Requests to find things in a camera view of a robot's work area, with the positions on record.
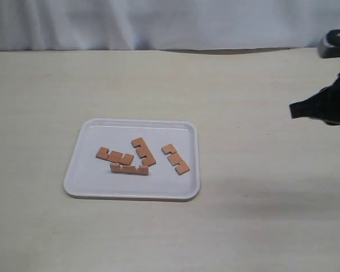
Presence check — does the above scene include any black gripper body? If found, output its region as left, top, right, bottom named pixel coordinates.
left=320, top=73, right=340, bottom=126

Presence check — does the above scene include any notched wooden piece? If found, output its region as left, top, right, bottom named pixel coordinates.
left=109, top=163, right=149, bottom=176
left=161, top=144, right=190, bottom=175
left=131, top=137, right=156, bottom=167
left=96, top=147, right=134, bottom=165

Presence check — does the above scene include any white plastic tray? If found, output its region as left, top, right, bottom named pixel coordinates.
left=63, top=118, right=200, bottom=201

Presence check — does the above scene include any white backdrop curtain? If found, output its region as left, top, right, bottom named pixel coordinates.
left=0, top=1, right=340, bottom=50

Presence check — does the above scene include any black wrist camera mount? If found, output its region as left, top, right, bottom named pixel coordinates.
left=317, top=29, right=340, bottom=59

